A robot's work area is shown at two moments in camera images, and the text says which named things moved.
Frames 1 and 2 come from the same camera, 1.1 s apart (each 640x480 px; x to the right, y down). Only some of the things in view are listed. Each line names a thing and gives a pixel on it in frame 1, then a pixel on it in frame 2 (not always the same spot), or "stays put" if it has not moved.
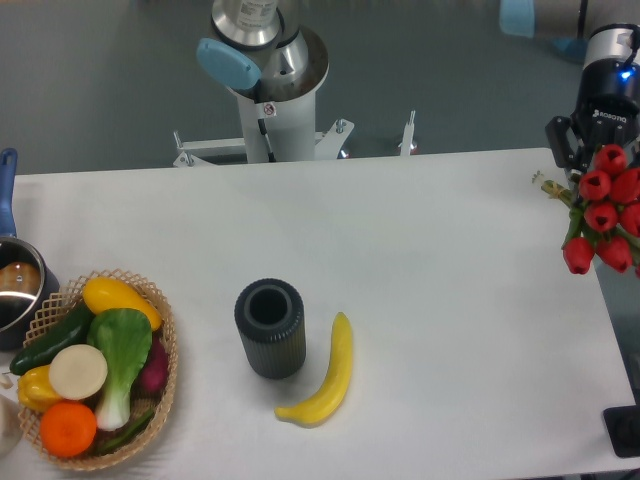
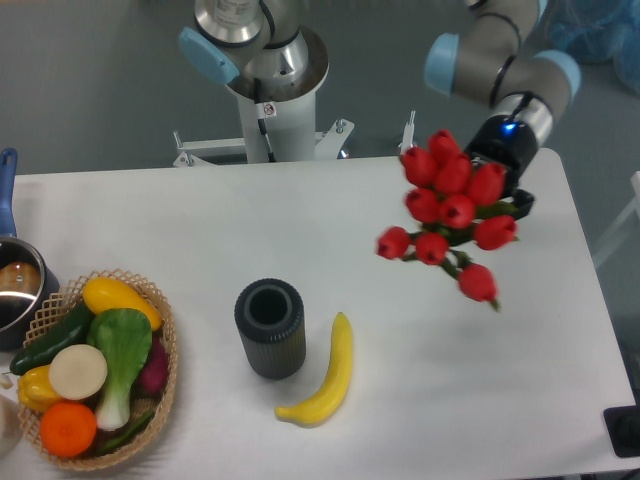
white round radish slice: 78,371 stays put
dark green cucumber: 75,331 stays put
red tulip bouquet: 605,203 → 456,203
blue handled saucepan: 29,284 stays put
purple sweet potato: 153,378 stays put
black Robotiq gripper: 607,112 → 502,140
